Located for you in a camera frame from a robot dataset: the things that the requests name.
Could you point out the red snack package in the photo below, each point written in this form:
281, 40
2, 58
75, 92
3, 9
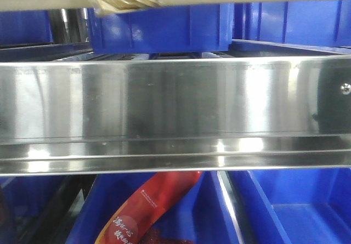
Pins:
146, 205

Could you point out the blue bin upper middle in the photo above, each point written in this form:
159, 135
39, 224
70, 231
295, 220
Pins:
189, 28

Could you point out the blue bin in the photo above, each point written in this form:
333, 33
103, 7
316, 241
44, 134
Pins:
189, 28
201, 216
296, 205
25, 27
323, 23
23, 204

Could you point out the blue bin lower middle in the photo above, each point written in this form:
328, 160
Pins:
201, 216

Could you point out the blue bin lower right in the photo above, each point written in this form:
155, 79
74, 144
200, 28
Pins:
296, 205

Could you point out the blue bin upper left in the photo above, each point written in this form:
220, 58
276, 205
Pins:
25, 27

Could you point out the blue bin upper right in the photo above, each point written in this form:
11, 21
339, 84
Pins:
323, 23

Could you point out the blue bin lower left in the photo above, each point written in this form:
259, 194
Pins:
23, 204

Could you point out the stainless steel shelf rail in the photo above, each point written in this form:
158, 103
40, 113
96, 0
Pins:
175, 115

